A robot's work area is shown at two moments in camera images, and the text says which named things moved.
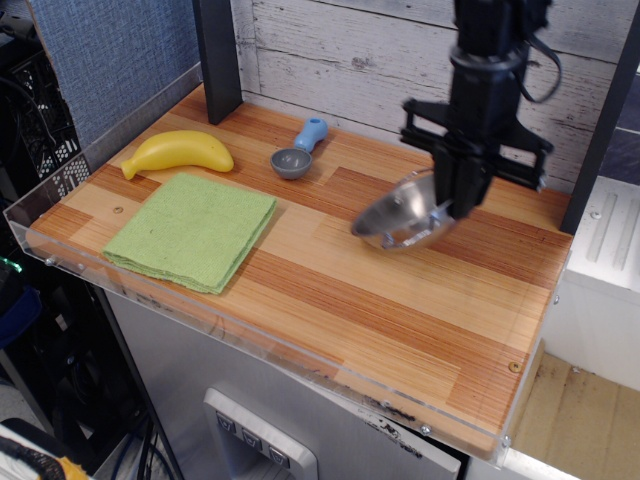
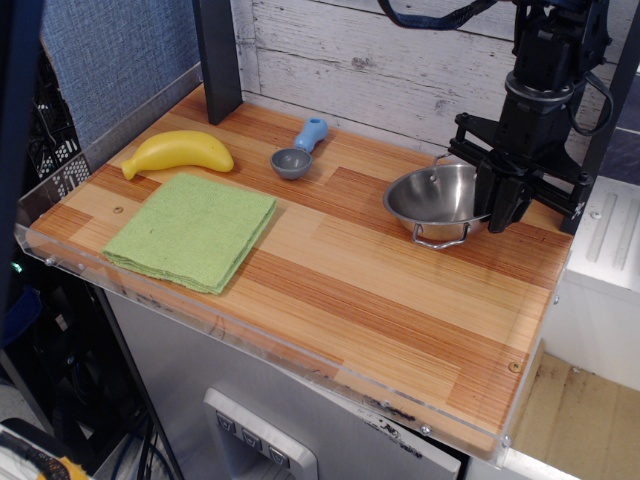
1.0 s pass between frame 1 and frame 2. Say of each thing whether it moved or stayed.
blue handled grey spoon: stayed
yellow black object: stayed
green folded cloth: stayed
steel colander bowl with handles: moved
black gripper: moved
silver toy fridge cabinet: stayed
